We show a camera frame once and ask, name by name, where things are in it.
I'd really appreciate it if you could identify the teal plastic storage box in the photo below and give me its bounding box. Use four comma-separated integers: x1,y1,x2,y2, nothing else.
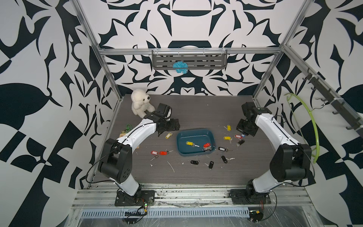
176,129,216,157

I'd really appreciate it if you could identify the grey slotted wall shelf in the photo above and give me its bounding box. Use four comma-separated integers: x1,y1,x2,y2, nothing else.
151,49,227,70

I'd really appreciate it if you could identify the teal scrunchie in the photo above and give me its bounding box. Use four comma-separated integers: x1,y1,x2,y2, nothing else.
173,61,189,74

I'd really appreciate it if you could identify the long yellow key tag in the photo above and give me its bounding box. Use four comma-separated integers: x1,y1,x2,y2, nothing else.
165,132,173,139

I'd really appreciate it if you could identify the green hose loop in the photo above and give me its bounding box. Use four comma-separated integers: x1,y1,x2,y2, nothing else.
284,92,321,164

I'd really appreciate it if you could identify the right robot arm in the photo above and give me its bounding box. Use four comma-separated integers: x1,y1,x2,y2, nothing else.
236,102,312,195

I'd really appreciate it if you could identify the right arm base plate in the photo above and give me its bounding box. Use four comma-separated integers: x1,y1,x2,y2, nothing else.
228,189,271,205

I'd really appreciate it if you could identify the white slotted cable duct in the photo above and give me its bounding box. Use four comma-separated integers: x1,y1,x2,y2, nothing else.
80,207,249,218

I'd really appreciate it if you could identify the yellow sponge packet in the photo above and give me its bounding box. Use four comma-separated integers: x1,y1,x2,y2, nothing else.
119,130,131,137

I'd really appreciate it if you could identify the dark wall hook rail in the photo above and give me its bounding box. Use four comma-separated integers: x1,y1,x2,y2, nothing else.
302,68,363,137

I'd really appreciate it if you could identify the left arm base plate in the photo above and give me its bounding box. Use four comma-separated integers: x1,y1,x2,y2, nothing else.
114,190,155,207

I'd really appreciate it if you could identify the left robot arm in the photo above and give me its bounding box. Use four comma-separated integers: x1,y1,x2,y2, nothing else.
97,103,180,197

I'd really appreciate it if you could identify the white teddy bear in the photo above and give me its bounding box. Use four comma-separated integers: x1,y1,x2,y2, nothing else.
131,89,156,119

